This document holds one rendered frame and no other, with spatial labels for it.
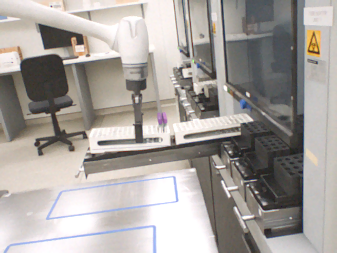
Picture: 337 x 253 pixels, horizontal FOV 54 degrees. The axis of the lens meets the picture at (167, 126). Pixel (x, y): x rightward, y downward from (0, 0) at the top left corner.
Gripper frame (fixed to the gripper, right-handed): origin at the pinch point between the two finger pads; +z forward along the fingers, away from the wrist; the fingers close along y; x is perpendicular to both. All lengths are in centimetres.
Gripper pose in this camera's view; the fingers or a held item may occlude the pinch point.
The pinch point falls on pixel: (139, 132)
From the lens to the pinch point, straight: 125.2
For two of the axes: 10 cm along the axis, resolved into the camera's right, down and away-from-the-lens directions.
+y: 0.8, 3.2, -9.5
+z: 0.3, 9.5, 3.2
